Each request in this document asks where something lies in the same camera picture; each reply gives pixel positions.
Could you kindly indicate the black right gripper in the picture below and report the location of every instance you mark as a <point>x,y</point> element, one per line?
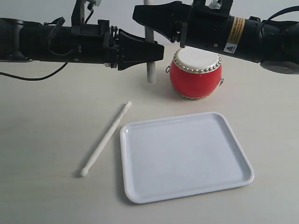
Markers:
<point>179,22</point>

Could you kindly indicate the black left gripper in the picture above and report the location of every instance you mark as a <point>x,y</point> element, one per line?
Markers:
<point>96,44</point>

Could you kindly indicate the white drumstick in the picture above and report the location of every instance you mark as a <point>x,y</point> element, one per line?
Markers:
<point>151,66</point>
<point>98,150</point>

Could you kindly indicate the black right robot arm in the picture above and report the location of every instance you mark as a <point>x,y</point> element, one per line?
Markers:
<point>272,44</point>

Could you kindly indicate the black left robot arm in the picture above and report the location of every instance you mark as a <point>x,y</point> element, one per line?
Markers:
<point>24,41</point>

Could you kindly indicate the small red drum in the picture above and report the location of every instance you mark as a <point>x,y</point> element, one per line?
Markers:
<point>195,73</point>

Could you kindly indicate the white plastic tray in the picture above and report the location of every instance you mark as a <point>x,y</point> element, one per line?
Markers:
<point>181,156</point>

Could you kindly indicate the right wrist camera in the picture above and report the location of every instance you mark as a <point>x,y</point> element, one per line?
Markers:
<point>215,7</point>

